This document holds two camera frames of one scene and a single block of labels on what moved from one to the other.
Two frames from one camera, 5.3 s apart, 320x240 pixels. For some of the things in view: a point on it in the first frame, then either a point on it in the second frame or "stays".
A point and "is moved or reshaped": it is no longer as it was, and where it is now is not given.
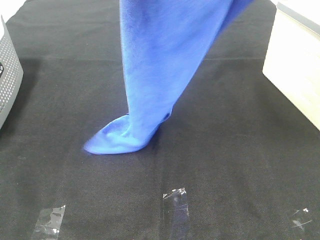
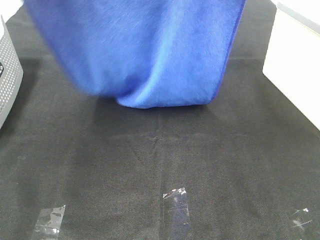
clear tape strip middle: (175, 214) stays
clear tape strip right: (301, 218) stays
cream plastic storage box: (292, 60) stays
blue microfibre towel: (164, 43) is moved or reshaped
